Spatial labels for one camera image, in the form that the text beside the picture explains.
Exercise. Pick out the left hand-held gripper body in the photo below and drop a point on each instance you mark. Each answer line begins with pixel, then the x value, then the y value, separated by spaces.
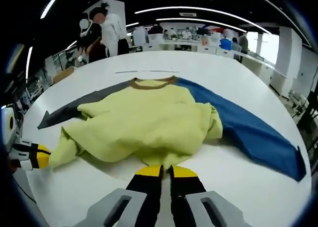
pixel 7 130

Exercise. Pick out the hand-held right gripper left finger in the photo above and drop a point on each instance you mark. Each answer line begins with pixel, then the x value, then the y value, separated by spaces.
pixel 144 194

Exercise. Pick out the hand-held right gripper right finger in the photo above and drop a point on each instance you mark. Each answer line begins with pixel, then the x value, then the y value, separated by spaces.
pixel 186 194

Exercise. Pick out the yellow blue grey garment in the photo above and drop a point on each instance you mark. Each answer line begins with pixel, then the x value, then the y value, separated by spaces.
pixel 154 122

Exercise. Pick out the cardboard box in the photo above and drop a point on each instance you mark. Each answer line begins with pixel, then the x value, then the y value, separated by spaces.
pixel 63 75

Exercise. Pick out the white lab counter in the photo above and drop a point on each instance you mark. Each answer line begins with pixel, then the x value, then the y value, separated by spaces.
pixel 256 65

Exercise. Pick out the blue storage box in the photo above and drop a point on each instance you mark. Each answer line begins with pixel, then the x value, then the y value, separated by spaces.
pixel 226 43

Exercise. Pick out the white square column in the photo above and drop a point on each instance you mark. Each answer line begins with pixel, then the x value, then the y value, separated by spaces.
pixel 119 7
pixel 289 58

